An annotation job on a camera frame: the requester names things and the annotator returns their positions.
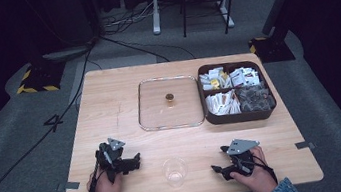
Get person's left hand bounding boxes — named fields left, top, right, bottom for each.
left=84, top=166, right=126, bottom=192

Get clear square lid gold knob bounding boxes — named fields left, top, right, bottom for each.
left=132, top=72, right=208, bottom=136

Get pile of dark grey packets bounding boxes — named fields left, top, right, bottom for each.
left=235, top=81, right=277, bottom=116

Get bundle of floor cables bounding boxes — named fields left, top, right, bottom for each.
left=98, top=0, right=167, bottom=38

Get clear plastic cup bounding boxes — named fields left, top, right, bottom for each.
left=160, top=155, right=191, bottom=190

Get long black floor cable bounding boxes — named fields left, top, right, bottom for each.
left=0, top=40, right=118, bottom=192

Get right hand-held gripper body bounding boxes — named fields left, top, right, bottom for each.
left=223, top=135, right=265, bottom=181

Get person's right hand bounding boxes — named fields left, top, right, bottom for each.
left=226, top=143, right=279, bottom=192

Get grey tape piece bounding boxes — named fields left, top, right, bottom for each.
left=293, top=138, right=317, bottom=152
left=56, top=179, right=82, bottom=192

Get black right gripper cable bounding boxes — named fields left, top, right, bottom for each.
left=245, top=152, right=279, bottom=189

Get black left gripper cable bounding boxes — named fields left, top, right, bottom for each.
left=82, top=152, right=109, bottom=192

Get white desk frame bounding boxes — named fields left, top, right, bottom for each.
left=148, top=0, right=238, bottom=40

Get black stand with slanted pole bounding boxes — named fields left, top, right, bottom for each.
left=242, top=0, right=319, bottom=66

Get pile of white orange packets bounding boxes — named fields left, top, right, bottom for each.
left=203, top=87, right=243, bottom=119

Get pile of white yellow packets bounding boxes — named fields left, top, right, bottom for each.
left=198, top=65, right=233, bottom=93

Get brown compartment box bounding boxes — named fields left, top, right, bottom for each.
left=195, top=55, right=280, bottom=129

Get stand base yellow black stripes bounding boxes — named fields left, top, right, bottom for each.
left=11, top=53, right=71, bottom=97

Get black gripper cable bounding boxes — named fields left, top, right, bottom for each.
left=82, top=152, right=109, bottom=192
left=245, top=152, right=279, bottom=189

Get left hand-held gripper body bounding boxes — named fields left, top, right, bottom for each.
left=92, top=134, right=139, bottom=187

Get pile of white red packets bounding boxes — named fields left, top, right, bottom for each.
left=228, top=64, right=262, bottom=89

